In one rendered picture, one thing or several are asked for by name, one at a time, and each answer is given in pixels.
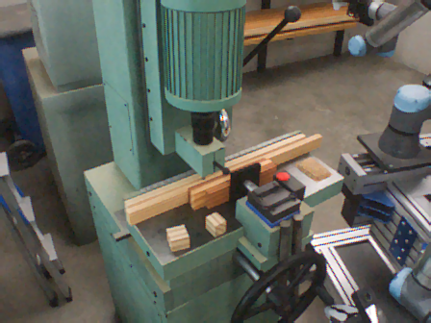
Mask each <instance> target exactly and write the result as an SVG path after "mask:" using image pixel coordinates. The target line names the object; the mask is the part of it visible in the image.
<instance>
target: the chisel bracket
mask: <svg viewBox="0 0 431 323"><path fill-rule="evenodd" d="M174 135H175V150H176V153H177V154H179V155H180V157H182V158H183V160H184V161H186V162H187V164H189V165H190V167H193V169H194V170H195V171H197V173H198V174H199V175H200V176H201V177H202V178H204V177H205V176H208V175H211V174H214V173H215V172H217V171H221V170H220V169H219V168H218V167H216V166H215V165H214V164H213V161H217V162H218V163H219V164H221V165H222V166H223V167H225V146H224V145H223V144H222V143H221V142H219V141H218V139H216V138H215V137H214V141H213V142H212V143H210V144H207V145H200V144H197V143H194V142H193V128H192V126H191V125H189V126H184V127H182V128H180V129H177V130H175V131H174Z"/></svg>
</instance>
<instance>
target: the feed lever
mask: <svg viewBox="0 0 431 323"><path fill-rule="evenodd" d="M284 16H285V18H283V20H281V21H280V23H278V24H277V26H276V27H275V28H274V29H273V30H272V31H271V32H270V33H269V34H268V35H267V36H266V37H265V38H263V41H261V42H260V44H258V45H257V47H255V48H254V49H253V50H252V51H251V52H250V53H249V54H248V55H247V57H246V58H244V60H243V65H242V68H244V67H245V66H246V65H247V64H248V63H249V62H250V61H251V59H253V58H254V56H256V55H257V53H259V52H260V50H262V49H263V48H264V47H265V46H266V45H267V44H268V43H269V42H270V41H271V40H272V39H273V38H274V37H275V36H276V35H277V34H278V33H279V32H280V31H281V30H282V29H284V27H285V26H287V24H289V22H290V23H294V22H297V21H298V20H299V19H300V16H301V11H300V9H299V8H298V7H297V6H288V7H287V8H286V9H285V12H284Z"/></svg>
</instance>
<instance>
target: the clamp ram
mask: <svg viewBox="0 0 431 323"><path fill-rule="evenodd" d="M260 171H261V165H260V163H259V162H256V163H253V164H249V165H248V166H247V167H243V168H241V169H239V170H237V171H233V172H231V173H230V189H229V200H230V201H231V202H232V203H233V202H235V201H236V200H239V199H241V198H242V197H245V196H246V195H247V192H249V191H251V190H253V189H255V188H259V186H260Z"/></svg>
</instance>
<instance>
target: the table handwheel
mask: <svg viewBox="0 0 431 323"><path fill-rule="evenodd" d="M232 259H233V260H234V261H235V262H236V263H237V264H238V266H240V267H241V269H242V270H243V271H244V272H245V273H246V274H247V276H248V277H249V278H250V279H251V280H253V286H251V287H250V288H249V289H248V290H247V291H246V293H245V294H243V297H242V298H241V299H240V302H239V303H238V304H237V307H236V308H235V310H234V312H233V315H232V318H231V320H230V323H243V321H244V320H247V319H248V318H250V317H253V316H255V315H256V314H259V313H261V312H263V311H267V310H269V309H273V311H274V312H275V313H276V314H277V315H282V318H281V319H280V320H278V321H277V322H275V323H292V322H294V321H295V320H296V319H298V317H299V316H301V314H302V313H303V312H304V311H305V310H306V309H307V308H308V307H309V306H310V305H311V304H312V302H313V301H314V300H315V297H317V294H316V292H315V291H314V289H315V287H316V286H320V287H321V286H322V285H323V283H324V281H325V276H326V273H327V261H326V260H325V258H324V257H323V256H322V255H321V253H318V252H316V251H312V250H310V251H302V252H298V253H296V254H294V255H291V256H289V257H287V258H285V259H283V260H282V261H279V262H278V263H276V264H274V265H273V267H271V268H270V269H269V270H268V271H267V272H266V273H265V272H264V271H263V270H262V269H261V270H259V269H258V268H257V267H256V266H255V265H254V263H253V262H251V260H249V259H248V258H247V257H246V256H245V255H244V253H243V252H242V251H241V250H240V249H238V250H237V251H235V253H234V254H233V255H232ZM302 264H304V266H303V267H302V268H301V269H300V271H299V272H298V274H297V275H296V276H295V277H294V278H293V280H292V281H291V283H290V284H288V286H287V287H285V286H278V285H276V284H275V283H274V282H276V281H277V280H278V279H279V278H281V277H282V276H284V275H285V274H286V273H287V272H289V271H291V270H292V269H295V268H296V267H297V266H300V265H302ZM314 264H315V265H316V273H315V277H314V279H313V281H312V282H311V285H310V287H309V288H308V289H307V292H306V293H305V294H304V296H303V297H302V298H301V299H300V301H299V302H297V304H296V305H294V304H295V296H294V295H293V294H292V292H293V290H294V289H295V287H296V286H298V284H299V282H300V281H301V280H302V278H303V277H305V275H306V274H307V273H308V271H309V270H310V269H311V267H313V265H314ZM262 293H265V296H266V302H265V303H264V304H261V305H260V306H259V307H256V308H255V309H252V310H251V308H252V306H253V305H254V304H255V302H256V301H257V299H259V297H260V296H261V295H262ZM292 307H293V308H292Z"/></svg>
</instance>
